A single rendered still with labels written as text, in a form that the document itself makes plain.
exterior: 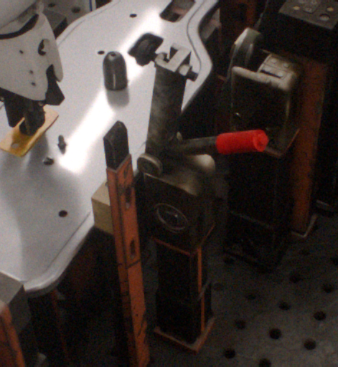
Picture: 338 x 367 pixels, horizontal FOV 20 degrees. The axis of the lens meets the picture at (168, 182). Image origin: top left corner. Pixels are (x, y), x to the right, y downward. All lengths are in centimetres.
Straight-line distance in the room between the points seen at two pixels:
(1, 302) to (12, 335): 4
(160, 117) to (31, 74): 16
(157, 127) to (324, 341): 47
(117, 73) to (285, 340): 44
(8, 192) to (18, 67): 15
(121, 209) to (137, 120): 24
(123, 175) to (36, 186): 21
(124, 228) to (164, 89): 15
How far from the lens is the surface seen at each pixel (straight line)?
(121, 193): 97
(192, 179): 107
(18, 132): 120
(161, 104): 99
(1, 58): 109
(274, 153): 123
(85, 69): 127
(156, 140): 104
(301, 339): 136
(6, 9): 93
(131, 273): 109
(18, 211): 112
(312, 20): 116
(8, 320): 82
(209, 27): 134
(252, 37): 115
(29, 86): 110
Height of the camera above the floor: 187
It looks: 50 degrees down
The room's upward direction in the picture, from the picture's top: 3 degrees counter-clockwise
